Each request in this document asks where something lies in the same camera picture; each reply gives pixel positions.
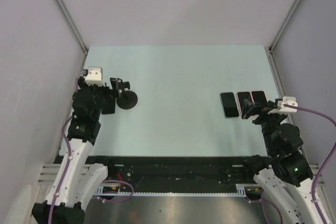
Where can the white phone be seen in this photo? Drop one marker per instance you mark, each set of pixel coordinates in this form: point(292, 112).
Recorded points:
point(229, 105)

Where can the black round-base phone mount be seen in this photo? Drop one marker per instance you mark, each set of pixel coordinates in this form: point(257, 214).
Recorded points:
point(121, 91)

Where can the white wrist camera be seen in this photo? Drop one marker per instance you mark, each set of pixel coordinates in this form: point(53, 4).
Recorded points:
point(284, 106)
point(93, 76)

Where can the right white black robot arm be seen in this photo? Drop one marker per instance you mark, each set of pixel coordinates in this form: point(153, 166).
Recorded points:
point(293, 204)

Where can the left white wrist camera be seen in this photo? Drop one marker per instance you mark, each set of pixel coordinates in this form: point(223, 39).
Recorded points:
point(93, 76)

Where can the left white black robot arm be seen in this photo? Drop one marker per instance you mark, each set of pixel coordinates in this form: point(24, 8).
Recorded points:
point(71, 191)

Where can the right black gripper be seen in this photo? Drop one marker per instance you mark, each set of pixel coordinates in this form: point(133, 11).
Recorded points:
point(249, 108)

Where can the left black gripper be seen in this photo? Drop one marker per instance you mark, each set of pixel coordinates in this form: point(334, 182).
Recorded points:
point(109, 93)

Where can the black phone stand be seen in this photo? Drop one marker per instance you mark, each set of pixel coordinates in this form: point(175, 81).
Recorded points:
point(109, 107)

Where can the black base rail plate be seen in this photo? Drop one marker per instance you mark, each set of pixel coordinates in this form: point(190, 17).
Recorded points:
point(199, 175)

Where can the pink phone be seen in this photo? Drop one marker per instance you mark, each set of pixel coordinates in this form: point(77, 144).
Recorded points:
point(245, 100)
point(259, 97)

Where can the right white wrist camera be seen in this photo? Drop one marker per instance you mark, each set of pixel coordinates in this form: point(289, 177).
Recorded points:
point(284, 106)

